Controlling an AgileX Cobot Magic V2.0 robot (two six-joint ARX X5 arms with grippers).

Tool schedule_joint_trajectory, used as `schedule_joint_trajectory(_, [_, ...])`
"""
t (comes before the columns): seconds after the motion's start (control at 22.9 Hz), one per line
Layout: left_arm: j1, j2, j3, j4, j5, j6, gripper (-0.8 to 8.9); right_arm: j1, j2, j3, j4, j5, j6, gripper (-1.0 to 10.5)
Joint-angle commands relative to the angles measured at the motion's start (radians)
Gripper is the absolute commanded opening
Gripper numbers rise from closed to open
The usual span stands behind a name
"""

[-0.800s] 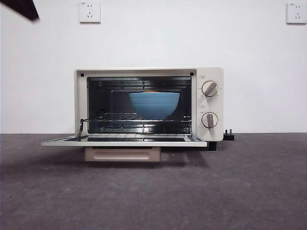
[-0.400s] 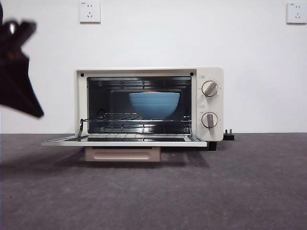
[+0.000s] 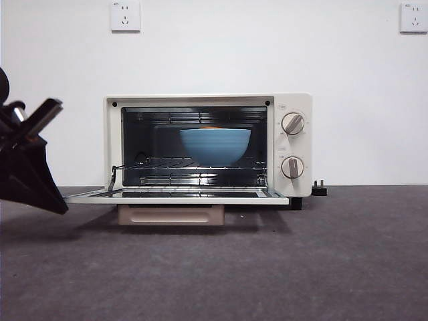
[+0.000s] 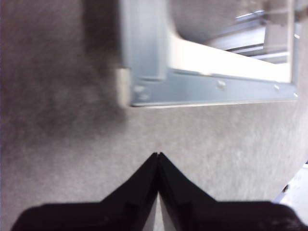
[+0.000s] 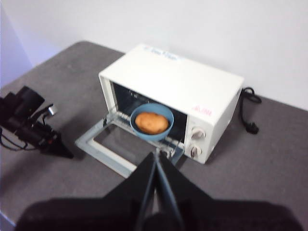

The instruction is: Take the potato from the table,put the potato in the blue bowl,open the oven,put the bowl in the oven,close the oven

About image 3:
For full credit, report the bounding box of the beige oven door handle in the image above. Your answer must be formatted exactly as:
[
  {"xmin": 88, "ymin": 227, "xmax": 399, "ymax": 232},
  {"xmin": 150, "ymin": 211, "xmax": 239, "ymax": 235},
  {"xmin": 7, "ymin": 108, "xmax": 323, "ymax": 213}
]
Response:
[{"xmin": 117, "ymin": 204, "xmax": 226, "ymax": 227}]

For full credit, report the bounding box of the glass oven door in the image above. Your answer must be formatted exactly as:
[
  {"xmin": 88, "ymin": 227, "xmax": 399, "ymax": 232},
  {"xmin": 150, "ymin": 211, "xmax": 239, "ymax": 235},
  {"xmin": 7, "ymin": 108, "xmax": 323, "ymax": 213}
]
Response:
[{"xmin": 65, "ymin": 186, "xmax": 290, "ymax": 227}]

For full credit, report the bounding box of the black oven power cord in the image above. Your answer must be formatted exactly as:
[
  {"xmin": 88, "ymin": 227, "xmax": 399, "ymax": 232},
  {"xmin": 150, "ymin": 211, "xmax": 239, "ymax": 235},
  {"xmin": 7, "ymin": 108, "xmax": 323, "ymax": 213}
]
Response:
[{"xmin": 312, "ymin": 179, "xmax": 330, "ymax": 197}]

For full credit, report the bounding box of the beige oven temperature knob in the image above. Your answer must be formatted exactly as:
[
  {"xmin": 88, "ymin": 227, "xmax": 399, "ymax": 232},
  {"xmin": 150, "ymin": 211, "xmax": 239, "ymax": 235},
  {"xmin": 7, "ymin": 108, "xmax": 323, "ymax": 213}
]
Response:
[{"xmin": 281, "ymin": 112, "xmax": 306, "ymax": 136}]

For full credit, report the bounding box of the blue ceramic bowl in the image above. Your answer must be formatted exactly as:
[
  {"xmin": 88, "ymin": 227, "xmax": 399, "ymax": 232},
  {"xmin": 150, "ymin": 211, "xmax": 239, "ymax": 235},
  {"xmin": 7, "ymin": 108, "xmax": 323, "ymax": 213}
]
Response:
[{"xmin": 179, "ymin": 128, "xmax": 252, "ymax": 167}]

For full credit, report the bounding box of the white toaster oven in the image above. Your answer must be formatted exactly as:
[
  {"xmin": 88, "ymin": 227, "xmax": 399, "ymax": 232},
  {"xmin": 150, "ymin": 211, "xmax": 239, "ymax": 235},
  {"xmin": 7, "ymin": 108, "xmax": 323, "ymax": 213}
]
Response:
[{"xmin": 65, "ymin": 92, "xmax": 314, "ymax": 227}]

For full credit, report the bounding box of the white wall socket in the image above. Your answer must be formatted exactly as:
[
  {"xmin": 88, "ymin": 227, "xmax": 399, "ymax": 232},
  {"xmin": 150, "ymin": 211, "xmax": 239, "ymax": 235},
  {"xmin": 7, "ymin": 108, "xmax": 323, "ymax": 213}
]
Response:
[
  {"xmin": 110, "ymin": 1, "xmax": 141, "ymax": 33},
  {"xmin": 399, "ymin": 2, "xmax": 428, "ymax": 34}
]

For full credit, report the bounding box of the beige oven timer knob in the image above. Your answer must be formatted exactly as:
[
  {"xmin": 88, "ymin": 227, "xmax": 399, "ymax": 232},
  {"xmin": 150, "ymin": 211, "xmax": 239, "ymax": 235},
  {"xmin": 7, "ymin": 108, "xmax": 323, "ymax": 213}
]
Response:
[{"xmin": 280, "ymin": 156, "xmax": 305, "ymax": 180}]

